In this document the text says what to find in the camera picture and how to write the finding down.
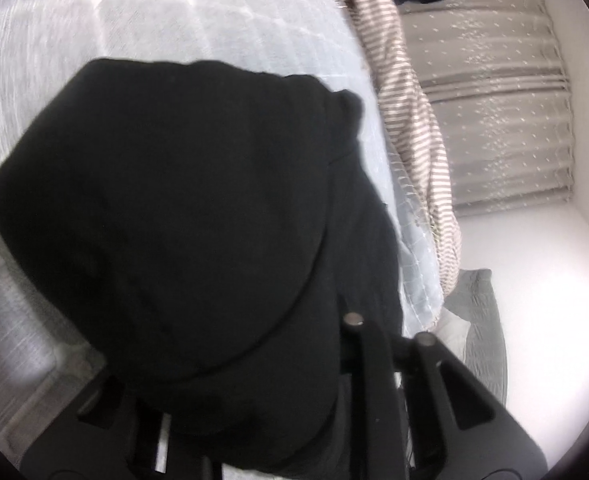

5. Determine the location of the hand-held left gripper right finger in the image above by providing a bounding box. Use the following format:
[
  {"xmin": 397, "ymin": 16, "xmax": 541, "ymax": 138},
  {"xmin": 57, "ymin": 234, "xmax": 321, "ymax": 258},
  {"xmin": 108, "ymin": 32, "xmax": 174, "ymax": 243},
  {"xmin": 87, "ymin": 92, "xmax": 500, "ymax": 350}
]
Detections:
[{"xmin": 341, "ymin": 312, "xmax": 546, "ymax": 477}]

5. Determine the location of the striped beige blanket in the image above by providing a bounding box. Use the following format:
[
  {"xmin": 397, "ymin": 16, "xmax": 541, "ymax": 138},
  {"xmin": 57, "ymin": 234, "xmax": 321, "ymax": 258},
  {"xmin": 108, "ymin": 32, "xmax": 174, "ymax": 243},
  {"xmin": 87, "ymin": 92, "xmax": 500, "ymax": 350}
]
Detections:
[{"xmin": 317, "ymin": 0, "xmax": 463, "ymax": 297}]

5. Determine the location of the grey patterned curtain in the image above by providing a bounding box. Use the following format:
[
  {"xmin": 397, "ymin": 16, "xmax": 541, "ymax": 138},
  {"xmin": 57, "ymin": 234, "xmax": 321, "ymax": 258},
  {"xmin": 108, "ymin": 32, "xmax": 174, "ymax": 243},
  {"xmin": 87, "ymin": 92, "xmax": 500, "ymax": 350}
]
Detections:
[{"xmin": 397, "ymin": 0, "xmax": 576, "ymax": 219}]

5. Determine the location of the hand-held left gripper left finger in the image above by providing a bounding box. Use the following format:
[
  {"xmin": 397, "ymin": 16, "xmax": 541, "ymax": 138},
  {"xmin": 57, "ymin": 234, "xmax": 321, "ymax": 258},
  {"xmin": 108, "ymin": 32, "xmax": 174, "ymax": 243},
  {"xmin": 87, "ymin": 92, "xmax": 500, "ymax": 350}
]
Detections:
[{"xmin": 22, "ymin": 374, "xmax": 148, "ymax": 476}]

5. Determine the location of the black jacket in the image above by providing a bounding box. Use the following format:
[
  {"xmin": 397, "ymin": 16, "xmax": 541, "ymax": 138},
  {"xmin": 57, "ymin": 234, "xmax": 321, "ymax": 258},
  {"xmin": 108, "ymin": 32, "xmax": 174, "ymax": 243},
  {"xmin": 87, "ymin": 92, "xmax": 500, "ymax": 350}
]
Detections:
[{"xmin": 0, "ymin": 57, "xmax": 405, "ymax": 480}]

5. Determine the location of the grey floor cloth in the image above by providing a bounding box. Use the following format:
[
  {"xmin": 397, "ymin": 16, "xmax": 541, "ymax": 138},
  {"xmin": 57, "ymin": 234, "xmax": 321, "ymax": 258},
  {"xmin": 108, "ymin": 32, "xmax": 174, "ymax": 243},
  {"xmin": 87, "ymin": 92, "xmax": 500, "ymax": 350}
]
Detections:
[{"xmin": 444, "ymin": 268, "xmax": 509, "ymax": 403}]

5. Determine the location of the light blue quilted blanket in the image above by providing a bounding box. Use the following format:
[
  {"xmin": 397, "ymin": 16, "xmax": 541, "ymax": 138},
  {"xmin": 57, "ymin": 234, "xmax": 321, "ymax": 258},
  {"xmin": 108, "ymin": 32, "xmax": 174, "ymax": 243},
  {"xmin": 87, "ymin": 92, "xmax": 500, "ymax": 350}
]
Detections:
[{"xmin": 0, "ymin": 0, "xmax": 447, "ymax": 480}]

